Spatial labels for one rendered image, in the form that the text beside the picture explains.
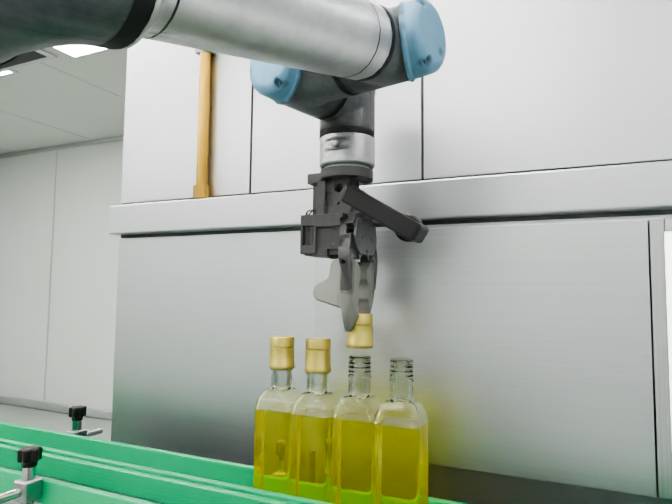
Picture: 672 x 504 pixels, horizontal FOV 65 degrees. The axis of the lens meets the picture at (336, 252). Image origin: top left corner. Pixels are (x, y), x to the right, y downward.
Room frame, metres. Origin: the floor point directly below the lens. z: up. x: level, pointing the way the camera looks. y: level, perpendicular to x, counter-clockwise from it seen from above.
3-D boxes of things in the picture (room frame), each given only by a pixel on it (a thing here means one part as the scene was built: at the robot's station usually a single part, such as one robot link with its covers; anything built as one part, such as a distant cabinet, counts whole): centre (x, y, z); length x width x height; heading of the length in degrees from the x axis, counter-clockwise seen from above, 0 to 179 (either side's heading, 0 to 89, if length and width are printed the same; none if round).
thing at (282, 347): (0.74, 0.07, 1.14); 0.04 x 0.04 x 0.04
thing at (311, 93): (0.61, 0.03, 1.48); 0.11 x 0.11 x 0.08; 52
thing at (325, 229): (0.71, -0.01, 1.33); 0.09 x 0.08 x 0.12; 65
